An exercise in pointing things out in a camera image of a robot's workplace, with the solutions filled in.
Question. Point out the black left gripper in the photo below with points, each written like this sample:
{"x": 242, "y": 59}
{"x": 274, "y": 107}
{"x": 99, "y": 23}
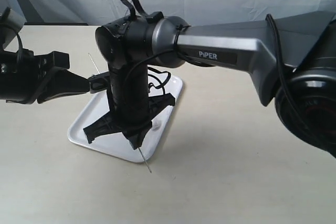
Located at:
{"x": 23, "y": 79}

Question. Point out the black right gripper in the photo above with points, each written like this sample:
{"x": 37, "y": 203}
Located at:
{"x": 129, "y": 105}

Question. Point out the thin metal skewer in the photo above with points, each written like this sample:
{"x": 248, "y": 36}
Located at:
{"x": 146, "y": 162}

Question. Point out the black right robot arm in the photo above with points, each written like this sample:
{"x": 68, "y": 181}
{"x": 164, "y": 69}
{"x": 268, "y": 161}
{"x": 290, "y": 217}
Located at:
{"x": 290, "y": 60}

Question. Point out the white rectangular plastic tray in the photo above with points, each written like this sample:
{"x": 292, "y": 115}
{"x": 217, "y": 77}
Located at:
{"x": 116, "y": 144}

